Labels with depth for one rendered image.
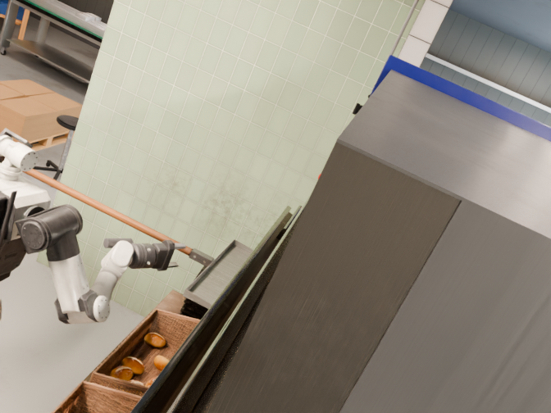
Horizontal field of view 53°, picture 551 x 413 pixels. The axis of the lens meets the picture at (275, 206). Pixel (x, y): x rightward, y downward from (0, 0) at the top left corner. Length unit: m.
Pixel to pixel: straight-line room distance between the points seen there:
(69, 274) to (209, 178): 1.80
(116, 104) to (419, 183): 3.24
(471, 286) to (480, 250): 0.02
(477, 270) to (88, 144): 3.39
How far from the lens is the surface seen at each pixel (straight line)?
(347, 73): 3.09
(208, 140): 3.29
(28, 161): 1.73
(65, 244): 1.65
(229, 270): 2.15
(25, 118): 5.45
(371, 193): 0.31
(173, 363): 1.17
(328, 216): 0.32
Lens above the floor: 2.15
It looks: 19 degrees down
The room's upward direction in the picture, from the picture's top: 24 degrees clockwise
